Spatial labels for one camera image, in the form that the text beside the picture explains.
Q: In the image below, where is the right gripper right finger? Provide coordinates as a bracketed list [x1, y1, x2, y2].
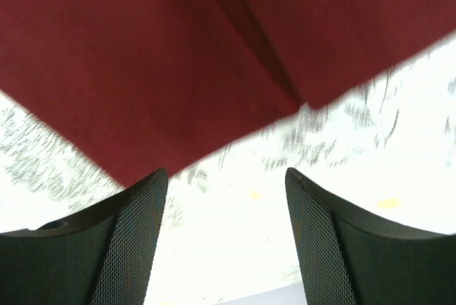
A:
[285, 168, 455, 304]

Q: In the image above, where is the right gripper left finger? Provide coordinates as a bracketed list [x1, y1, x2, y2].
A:
[1, 168, 168, 305]

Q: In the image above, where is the dark maroon t shirt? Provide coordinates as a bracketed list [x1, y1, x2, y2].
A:
[1, 0, 455, 186]

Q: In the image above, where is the floral table mat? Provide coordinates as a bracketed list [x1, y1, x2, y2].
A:
[0, 33, 456, 305]

